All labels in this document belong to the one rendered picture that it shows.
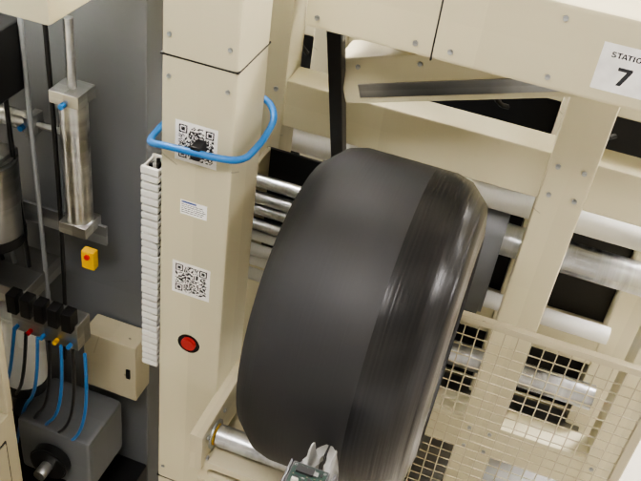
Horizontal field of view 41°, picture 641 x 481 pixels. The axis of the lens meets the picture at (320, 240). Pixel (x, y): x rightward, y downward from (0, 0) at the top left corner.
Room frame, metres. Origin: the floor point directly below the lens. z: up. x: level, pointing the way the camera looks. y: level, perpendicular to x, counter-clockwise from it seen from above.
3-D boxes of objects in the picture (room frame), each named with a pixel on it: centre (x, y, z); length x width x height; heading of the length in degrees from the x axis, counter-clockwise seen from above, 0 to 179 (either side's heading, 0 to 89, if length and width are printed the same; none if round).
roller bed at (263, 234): (1.63, 0.08, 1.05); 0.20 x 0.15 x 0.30; 76
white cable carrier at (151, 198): (1.25, 0.30, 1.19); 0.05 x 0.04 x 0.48; 166
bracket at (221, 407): (1.25, 0.13, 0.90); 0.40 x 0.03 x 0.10; 166
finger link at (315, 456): (0.86, -0.04, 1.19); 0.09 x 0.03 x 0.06; 166
